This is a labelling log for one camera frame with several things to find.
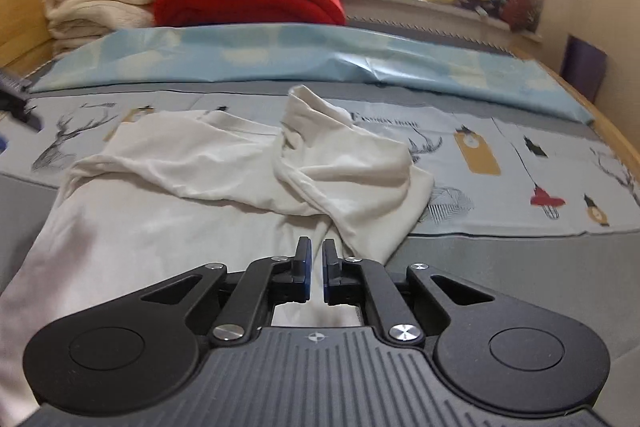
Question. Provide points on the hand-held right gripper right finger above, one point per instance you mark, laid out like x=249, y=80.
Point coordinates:
x=330, y=272

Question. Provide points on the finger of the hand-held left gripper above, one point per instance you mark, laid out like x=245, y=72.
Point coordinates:
x=20, y=112

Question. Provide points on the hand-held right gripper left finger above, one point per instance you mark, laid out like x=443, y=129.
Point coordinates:
x=304, y=269

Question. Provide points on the white garment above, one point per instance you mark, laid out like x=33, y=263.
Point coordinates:
x=200, y=187

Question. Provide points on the cream folded blanket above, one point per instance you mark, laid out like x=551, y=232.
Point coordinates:
x=100, y=2

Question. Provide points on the light blue folded sheet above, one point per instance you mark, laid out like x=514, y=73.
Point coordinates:
x=280, y=54

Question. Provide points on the purple board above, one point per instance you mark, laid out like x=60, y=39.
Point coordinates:
x=582, y=64

